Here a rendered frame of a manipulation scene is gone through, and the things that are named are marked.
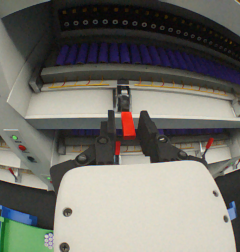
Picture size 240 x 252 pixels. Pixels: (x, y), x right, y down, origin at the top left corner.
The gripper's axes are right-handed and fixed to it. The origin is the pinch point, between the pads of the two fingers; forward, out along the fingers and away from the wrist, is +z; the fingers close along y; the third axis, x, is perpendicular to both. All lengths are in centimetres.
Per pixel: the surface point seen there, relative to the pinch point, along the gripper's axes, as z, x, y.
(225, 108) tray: 7.8, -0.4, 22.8
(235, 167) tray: 12, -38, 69
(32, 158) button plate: 6.9, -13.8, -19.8
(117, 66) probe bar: 11.2, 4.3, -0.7
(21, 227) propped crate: -7, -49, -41
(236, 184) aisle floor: 7, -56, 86
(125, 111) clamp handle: 3.1, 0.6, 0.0
